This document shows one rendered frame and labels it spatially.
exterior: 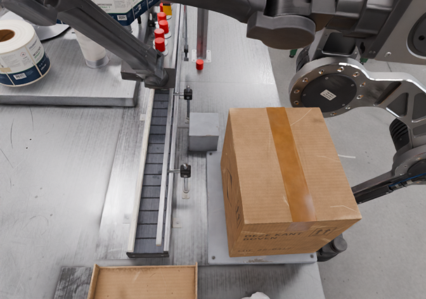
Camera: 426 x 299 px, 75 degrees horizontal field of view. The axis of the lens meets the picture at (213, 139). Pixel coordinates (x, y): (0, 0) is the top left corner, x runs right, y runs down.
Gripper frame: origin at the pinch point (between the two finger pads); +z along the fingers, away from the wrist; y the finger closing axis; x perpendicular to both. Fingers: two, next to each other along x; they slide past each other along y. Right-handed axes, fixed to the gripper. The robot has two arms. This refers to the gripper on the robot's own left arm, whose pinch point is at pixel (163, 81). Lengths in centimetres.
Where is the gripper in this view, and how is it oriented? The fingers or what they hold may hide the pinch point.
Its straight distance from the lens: 104.4
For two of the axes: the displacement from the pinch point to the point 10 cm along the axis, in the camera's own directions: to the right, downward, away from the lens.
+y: -10.0, -0.1, -0.7
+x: -0.1, 10.0, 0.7
